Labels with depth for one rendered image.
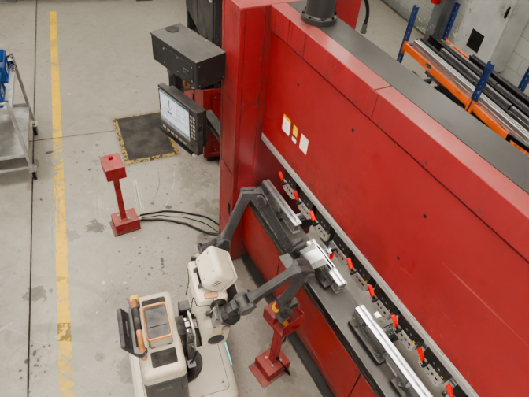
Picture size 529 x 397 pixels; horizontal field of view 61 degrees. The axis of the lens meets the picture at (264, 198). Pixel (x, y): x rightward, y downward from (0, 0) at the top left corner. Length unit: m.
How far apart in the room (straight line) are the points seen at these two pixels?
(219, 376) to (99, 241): 1.81
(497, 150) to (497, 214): 0.29
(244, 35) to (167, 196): 2.38
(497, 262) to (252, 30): 1.79
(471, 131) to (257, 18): 1.38
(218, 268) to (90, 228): 2.35
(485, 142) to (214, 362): 2.28
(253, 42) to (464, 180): 1.53
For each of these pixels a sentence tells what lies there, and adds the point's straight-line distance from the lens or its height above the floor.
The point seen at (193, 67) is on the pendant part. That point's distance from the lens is 2.92.
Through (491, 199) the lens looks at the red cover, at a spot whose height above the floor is 2.26.
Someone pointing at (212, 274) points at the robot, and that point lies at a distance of 2.40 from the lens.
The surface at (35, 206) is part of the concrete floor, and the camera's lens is 4.91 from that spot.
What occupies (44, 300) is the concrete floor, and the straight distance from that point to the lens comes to 4.17.
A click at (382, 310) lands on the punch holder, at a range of 2.60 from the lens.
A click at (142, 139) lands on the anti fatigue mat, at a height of 0.01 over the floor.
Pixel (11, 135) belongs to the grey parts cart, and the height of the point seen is 0.33.
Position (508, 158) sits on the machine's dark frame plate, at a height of 2.30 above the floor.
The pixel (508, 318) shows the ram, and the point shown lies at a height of 1.88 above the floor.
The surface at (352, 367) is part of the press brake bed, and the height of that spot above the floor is 0.72.
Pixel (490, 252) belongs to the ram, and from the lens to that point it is 1.90.
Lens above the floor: 3.32
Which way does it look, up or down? 45 degrees down
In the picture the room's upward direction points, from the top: 7 degrees clockwise
